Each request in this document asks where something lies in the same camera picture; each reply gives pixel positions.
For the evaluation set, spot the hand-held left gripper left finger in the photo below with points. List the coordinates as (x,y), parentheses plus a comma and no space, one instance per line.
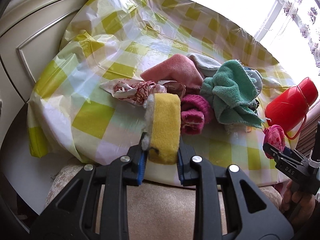
(141,166)

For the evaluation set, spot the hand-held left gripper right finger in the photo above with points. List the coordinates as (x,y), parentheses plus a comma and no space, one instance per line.
(180,172)

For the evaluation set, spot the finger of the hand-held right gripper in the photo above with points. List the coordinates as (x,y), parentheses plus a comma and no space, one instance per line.
(275,152)

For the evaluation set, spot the pink coin purse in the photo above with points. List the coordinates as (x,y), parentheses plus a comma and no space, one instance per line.
(273,140)

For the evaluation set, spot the yellow sponge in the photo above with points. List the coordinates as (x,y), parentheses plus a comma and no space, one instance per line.
(165,125)

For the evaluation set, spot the pink towel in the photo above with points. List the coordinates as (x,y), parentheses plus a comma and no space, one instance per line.
(175,72)

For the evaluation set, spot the person's right hand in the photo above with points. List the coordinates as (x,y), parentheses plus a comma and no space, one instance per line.
(307,205)

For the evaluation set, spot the red plastic jug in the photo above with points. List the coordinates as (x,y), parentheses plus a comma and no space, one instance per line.
(290,107)

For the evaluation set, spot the magenta knitted sock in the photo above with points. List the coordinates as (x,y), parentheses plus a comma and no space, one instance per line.
(192,110)

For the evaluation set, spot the light blue towel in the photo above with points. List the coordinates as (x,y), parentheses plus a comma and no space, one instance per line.
(256,80)

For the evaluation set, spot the red white patterned cloth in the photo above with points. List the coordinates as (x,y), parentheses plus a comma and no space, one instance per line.
(140,90)

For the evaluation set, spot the green towel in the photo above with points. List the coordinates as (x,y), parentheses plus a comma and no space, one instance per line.
(230,87)

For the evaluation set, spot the yellow checked plastic tablecloth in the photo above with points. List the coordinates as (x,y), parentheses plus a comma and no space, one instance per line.
(100,62)

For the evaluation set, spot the floral lace curtain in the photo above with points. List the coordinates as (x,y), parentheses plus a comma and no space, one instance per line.
(300,17)

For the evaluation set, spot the white cabinet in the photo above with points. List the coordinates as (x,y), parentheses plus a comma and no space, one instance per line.
(37,42)

